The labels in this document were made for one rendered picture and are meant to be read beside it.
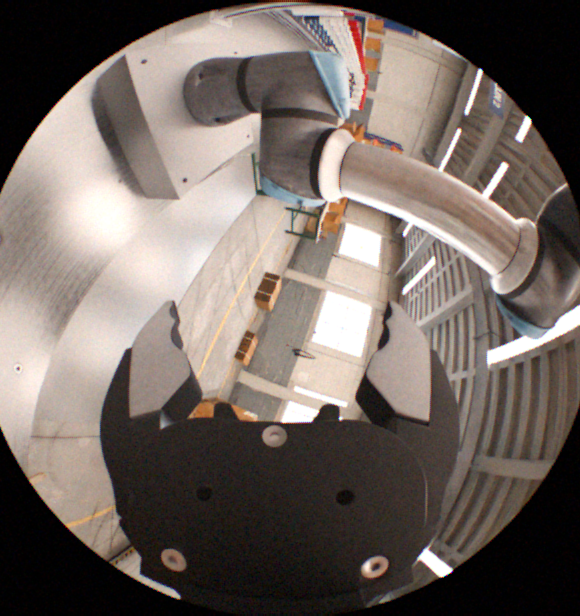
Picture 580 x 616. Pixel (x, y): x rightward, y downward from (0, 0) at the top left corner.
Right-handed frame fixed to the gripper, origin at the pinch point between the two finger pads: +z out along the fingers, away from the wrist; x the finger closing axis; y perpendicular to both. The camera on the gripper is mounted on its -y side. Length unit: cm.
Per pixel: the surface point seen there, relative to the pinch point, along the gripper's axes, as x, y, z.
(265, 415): -45, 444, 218
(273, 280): -22, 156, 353
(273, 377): -27, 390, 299
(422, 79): 410, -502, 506
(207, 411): -107, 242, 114
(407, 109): 388, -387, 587
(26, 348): -38.4, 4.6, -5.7
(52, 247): -32.9, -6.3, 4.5
